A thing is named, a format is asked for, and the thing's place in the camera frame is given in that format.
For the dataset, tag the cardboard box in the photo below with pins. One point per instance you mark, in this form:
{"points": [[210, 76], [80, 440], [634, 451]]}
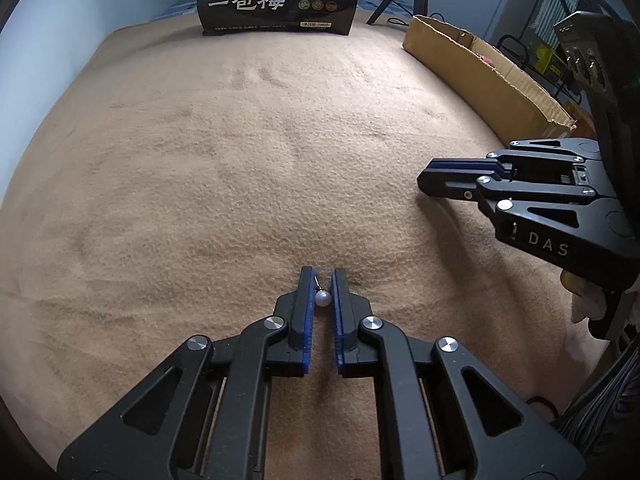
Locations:
{"points": [[525, 95]]}

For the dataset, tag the person's right forearm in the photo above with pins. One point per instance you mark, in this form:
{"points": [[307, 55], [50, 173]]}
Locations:
{"points": [[605, 400]]}

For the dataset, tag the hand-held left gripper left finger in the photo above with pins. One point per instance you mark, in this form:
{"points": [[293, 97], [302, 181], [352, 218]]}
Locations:
{"points": [[306, 320]]}

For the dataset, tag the white striped towel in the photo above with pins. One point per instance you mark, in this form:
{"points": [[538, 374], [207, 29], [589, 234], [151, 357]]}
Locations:
{"points": [[552, 15]]}

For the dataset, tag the pearl drop earring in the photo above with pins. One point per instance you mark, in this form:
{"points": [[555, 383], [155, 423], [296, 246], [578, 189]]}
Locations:
{"points": [[322, 299]]}

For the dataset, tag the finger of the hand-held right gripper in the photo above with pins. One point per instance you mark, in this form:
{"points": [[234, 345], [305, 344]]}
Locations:
{"points": [[465, 162], [450, 182]]}

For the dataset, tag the person's right hand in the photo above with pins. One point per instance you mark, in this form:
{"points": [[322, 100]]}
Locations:
{"points": [[582, 300]]}

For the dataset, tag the yellow crate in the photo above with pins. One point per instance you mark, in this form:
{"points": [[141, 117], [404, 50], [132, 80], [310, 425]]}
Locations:
{"points": [[547, 60]]}

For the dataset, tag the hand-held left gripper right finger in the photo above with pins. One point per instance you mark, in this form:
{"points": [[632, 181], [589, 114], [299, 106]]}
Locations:
{"points": [[339, 320]]}

